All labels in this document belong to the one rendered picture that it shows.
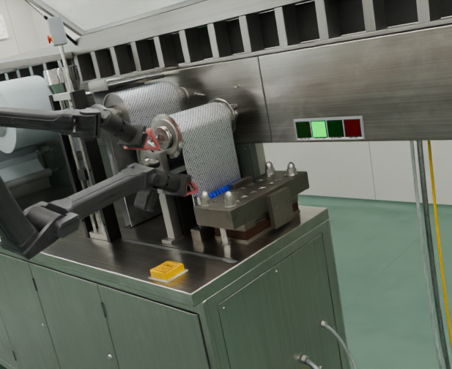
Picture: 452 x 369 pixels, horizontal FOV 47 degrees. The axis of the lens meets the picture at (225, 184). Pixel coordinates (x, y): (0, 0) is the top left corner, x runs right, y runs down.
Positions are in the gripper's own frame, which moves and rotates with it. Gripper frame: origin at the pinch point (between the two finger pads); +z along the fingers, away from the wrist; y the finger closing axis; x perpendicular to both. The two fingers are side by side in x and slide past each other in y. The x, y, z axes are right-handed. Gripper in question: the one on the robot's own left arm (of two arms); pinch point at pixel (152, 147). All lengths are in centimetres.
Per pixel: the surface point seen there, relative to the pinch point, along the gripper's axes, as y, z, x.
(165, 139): 3.7, 1.2, 3.2
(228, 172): 8.5, 28.0, 3.5
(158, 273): 18.2, 3.3, -37.5
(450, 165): -10, 263, 109
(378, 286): -9, 191, 1
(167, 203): 0.2, 13.2, -14.0
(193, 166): 8.3, 12.1, -1.2
